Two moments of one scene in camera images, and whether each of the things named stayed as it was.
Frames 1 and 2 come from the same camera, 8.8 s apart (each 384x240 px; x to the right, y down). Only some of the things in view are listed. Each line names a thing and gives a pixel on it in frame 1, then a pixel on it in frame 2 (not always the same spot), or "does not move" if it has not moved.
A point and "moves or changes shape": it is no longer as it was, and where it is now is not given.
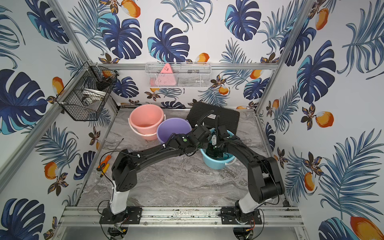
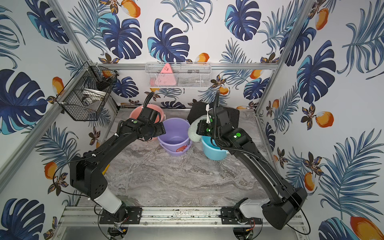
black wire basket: [87, 93] does not move
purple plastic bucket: [169, 126] does not move
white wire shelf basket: [185, 75] does not move
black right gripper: [209, 152] to [201, 125]
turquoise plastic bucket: [217, 164] moves or changes shape
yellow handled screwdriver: [105, 169] does not move
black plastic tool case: [210, 116] does not move
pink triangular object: [164, 79] does not move
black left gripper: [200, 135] to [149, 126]
